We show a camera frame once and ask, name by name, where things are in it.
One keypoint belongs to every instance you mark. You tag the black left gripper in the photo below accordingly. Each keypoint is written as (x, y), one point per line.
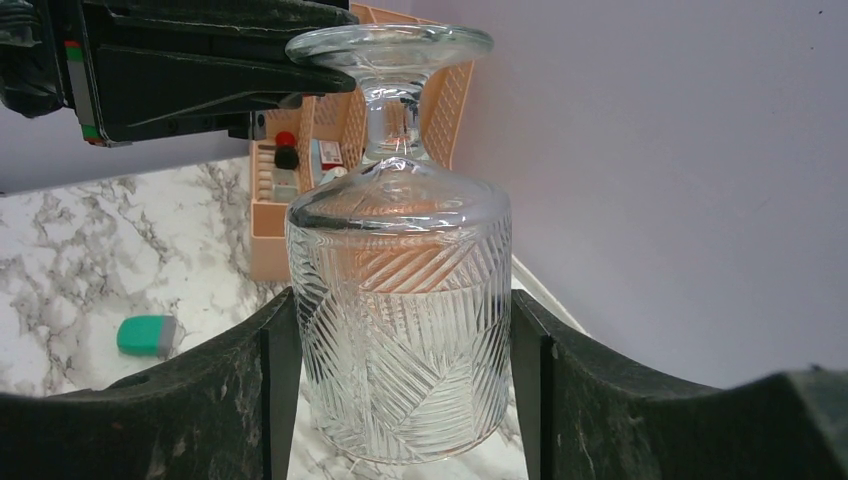
(143, 70)

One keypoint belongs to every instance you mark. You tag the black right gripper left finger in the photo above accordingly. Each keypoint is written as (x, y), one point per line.
(224, 409)

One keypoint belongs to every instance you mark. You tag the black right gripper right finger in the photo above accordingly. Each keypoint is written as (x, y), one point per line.
(588, 412)

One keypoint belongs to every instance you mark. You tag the clear tumbler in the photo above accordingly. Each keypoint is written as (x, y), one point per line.
(404, 378)

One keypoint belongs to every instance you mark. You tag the green small box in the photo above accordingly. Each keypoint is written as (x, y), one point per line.
(149, 336)

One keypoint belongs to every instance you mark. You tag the peach plastic file organizer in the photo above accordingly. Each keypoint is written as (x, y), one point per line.
(318, 152)

